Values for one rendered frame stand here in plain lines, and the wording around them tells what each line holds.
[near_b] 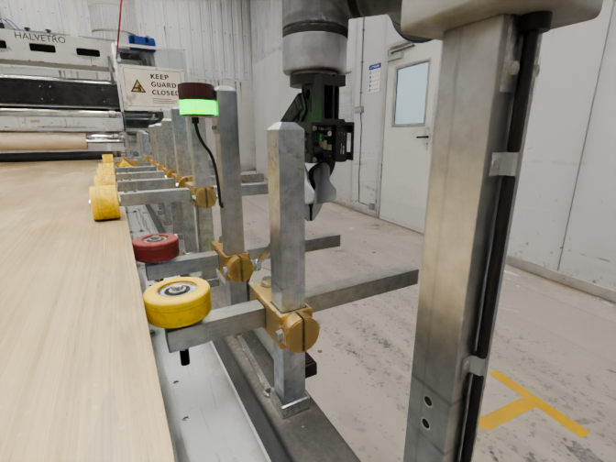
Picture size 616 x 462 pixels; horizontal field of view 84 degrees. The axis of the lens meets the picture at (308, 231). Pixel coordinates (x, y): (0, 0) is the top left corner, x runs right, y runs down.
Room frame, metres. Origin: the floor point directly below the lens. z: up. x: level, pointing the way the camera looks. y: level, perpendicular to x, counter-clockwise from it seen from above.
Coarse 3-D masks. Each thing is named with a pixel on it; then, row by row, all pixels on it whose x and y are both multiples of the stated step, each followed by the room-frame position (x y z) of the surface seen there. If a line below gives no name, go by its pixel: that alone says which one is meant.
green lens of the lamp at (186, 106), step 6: (180, 102) 0.61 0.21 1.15; (186, 102) 0.60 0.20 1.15; (192, 102) 0.60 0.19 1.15; (198, 102) 0.60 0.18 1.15; (204, 102) 0.61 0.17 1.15; (210, 102) 0.62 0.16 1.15; (180, 108) 0.61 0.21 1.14; (186, 108) 0.60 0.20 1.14; (192, 108) 0.60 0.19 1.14; (198, 108) 0.60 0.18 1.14; (204, 108) 0.61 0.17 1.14; (210, 108) 0.61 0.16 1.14; (180, 114) 0.62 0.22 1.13; (210, 114) 0.61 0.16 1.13
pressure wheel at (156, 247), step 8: (136, 240) 0.61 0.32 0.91; (144, 240) 0.62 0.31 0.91; (152, 240) 0.61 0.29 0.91; (160, 240) 0.62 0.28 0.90; (168, 240) 0.61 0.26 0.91; (176, 240) 0.62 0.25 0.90; (136, 248) 0.59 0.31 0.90; (144, 248) 0.58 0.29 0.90; (152, 248) 0.58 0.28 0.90; (160, 248) 0.59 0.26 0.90; (168, 248) 0.60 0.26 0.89; (176, 248) 0.62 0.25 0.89; (136, 256) 0.59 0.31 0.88; (144, 256) 0.58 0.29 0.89; (152, 256) 0.58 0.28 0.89; (160, 256) 0.59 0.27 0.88; (168, 256) 0.60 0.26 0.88; (176, 256) 0.61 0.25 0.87; (160, 280) 0.62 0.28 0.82
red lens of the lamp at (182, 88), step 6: (180, 84) 0.61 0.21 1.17; (186, 84) 0.60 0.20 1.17; (192, 84) 0.60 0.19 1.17; (198, 84) 0.60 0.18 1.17; (204, 84) 0.61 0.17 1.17; (210, 84) 0.62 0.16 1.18; (180, 90) 0.61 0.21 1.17; (186, 90) 0.60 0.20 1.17; (192, 90) 0.60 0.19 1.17; (198, 90) 0.60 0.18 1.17; (204, 90) 0.61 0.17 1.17; (210, 90) 0.62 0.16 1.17; (180, 96) 0.61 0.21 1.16; (186, 96) 0.60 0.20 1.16; (192, 96) 0.60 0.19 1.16; (198, 96) 0.60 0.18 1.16; (204, 96) 0.61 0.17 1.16; (210, 96) 0.62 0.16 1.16
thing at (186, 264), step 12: (312, 240) 0.77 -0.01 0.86; (324, 240) 0.79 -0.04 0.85; (336, 240) 0.80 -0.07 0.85; (204, 252) 0.67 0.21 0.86; (252, 252) 0.70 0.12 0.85; (156, 264) 0.61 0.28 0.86; (168, 264) 0.61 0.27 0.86; (180, 264) 0.63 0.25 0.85; (192, 264) 0.64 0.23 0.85; (204, 264) 0.65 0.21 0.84; (216, 264) 0.66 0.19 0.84; (156, 276) 0.60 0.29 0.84; (168, 276) 0.61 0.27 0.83
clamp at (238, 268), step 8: (216, 248) 0.67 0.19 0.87; (224, 256) 0.63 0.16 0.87; (232, 256) 0.63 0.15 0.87; (240, 256) 0.63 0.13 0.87; (248, 256) 0.64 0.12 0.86; (224, 264) 0.63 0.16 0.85; (232, 264) 0.61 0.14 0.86; (240, 264) 0.61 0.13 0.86; (248, 264) 0.62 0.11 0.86; (224, 272) 0.61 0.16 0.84; (232, 272) 0.60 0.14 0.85; (240, 272) 0.61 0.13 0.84; (248, 272) 0.62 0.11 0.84; (240, 280) 0.61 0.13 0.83
